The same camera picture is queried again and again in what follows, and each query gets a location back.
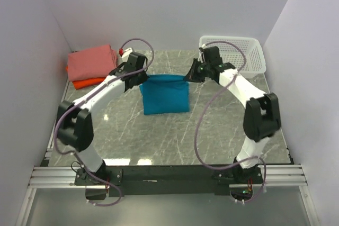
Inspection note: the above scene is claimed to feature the folded orange t shirt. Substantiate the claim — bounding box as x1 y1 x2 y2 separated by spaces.
65 66 108 89

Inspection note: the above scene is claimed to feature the folded pink t shirt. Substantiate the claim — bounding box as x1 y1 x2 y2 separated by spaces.
67 44 117 82

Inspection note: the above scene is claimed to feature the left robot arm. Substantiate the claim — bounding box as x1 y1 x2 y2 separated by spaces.
55 50 148 179

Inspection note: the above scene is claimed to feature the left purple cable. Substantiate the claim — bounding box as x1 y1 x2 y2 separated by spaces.
52 37 155 207

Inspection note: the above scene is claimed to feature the aluminium frame rail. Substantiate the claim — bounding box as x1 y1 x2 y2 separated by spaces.
27 80 309 225

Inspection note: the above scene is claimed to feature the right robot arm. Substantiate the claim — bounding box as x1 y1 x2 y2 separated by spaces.
184 43 281 170

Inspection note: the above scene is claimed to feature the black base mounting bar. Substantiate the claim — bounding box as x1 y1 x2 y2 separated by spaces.
74 165 265 197

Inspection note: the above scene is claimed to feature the blue t shirt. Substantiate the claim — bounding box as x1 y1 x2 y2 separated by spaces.
139 74 190 115

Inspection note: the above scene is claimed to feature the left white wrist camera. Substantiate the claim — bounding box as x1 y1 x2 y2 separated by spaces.
118 48 134 63

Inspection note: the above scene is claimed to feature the white plastic basket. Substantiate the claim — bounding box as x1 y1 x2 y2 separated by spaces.
199 35 266 79

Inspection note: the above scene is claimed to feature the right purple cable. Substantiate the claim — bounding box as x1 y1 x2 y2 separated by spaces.
194 41 267 204

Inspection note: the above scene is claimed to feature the purple cable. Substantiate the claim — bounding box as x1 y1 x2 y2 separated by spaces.
52 37 155 207
194 41 267 204

